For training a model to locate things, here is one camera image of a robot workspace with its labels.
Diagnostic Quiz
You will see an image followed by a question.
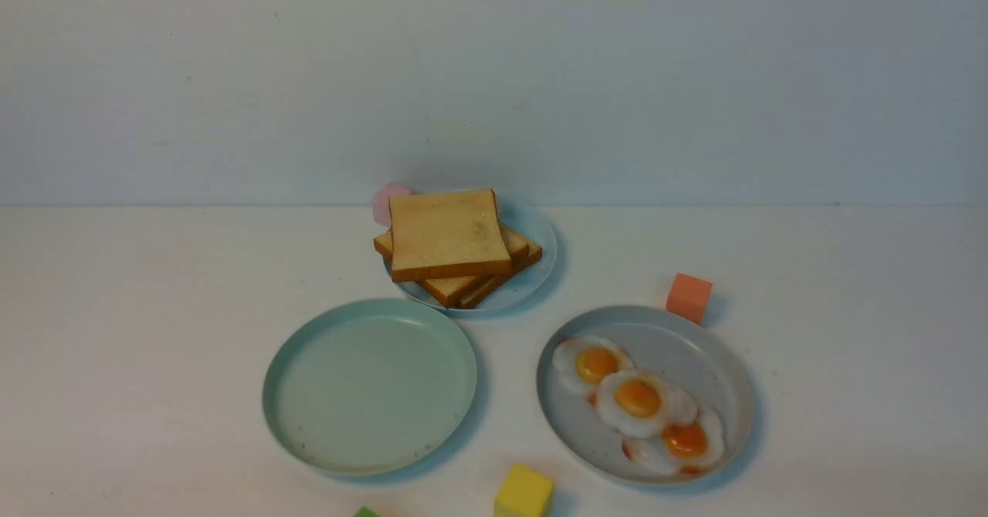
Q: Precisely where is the green cube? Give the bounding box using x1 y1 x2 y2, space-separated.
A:
354 506 380 517

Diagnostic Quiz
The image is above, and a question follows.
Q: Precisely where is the pink cube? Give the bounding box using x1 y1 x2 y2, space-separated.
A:
373 183 415 228

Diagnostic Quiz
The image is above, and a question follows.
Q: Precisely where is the orange cube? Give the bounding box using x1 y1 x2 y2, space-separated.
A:
665 273 713 325

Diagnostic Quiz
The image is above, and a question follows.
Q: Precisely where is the fried egg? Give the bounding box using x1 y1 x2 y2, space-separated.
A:
594 370 699 438
551 335 635 400
621 404 726 476

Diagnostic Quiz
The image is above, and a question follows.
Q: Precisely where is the yellow cube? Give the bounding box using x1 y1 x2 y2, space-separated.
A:
493 464 555 517

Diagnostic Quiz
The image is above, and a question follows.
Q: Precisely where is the light blue bread plate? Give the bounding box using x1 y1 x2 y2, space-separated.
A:
377 189 558 313

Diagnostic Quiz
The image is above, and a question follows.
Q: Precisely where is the green empty plate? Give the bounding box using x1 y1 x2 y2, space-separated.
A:
261 299 479 478

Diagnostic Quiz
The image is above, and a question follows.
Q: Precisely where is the grey egg plate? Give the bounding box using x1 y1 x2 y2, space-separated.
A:
534 305 763 490

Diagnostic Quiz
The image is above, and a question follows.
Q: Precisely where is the toast slice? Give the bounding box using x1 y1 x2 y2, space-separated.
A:
455 242 543 309
374 224 530 307
389 189 513 282

